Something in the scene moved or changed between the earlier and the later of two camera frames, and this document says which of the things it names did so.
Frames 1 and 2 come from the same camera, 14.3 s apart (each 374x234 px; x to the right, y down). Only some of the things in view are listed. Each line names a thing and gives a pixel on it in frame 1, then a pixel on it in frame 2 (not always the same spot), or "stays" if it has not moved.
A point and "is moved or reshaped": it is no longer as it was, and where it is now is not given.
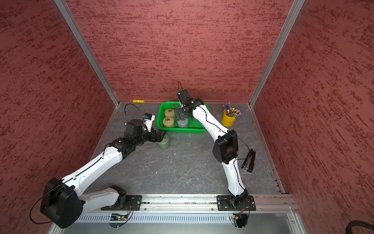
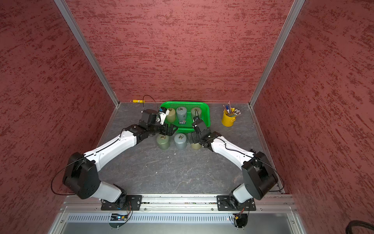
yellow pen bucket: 227,121 stays
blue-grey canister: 183,124 to 180,141
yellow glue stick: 139,101 stays
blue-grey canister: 180,111 stays
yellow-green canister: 169,112 stays
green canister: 165,144 stays
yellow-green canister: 168,122 is moved or reshaped
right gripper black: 181,116 to 194,138
